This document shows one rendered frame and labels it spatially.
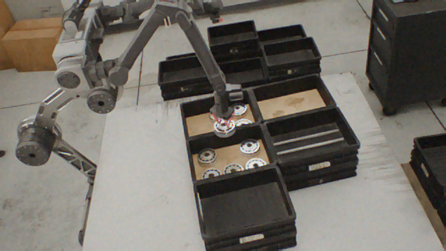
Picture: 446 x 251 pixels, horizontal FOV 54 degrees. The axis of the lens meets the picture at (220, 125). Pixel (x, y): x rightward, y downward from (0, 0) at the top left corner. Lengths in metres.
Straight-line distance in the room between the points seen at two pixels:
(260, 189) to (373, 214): 0.52
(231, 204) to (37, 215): 1.86
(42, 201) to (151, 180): 1.38
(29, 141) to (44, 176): 1.28
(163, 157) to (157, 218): 0.41
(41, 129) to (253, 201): 1.24
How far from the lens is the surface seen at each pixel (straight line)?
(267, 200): 2.03
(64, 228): 3.35
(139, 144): 2.62
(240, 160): 2.20
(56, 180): 3.70
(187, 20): 1.69
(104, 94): 2.23
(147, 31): 1.75
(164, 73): 3.50
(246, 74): 3.51
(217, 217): 2.00
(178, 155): 2.48
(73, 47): 1.98
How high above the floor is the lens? 2.43
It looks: 42 degrees down
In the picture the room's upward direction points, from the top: 11 degrees counter-clockwise
